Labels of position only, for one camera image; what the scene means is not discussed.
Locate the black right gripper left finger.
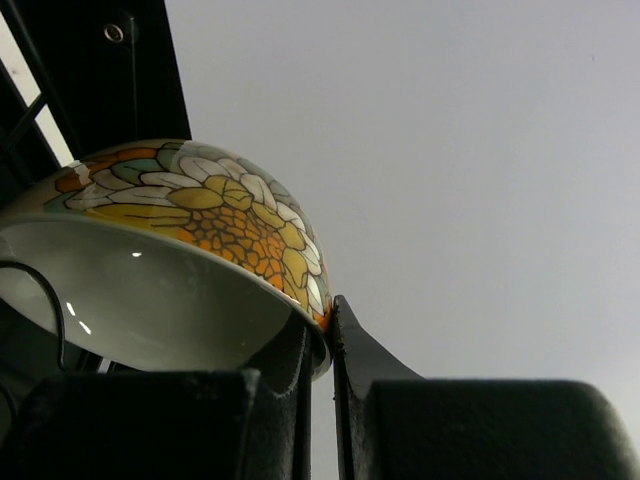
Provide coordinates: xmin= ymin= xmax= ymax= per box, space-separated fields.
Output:
xmin=1 ymin=320 xmax=330 ymax=479

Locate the beige floral bowl back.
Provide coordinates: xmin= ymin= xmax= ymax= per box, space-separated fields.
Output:
xmin=1 ymin=139 xmax=332 ymax=377

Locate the black wire dish rack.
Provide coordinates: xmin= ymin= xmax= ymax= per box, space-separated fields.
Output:
xmin=1 ymin=1 xmax=206 ymax=397

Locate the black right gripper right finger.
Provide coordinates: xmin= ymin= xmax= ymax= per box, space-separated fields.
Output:
xmin=332 ymin=296 xmax=639 ymax=479

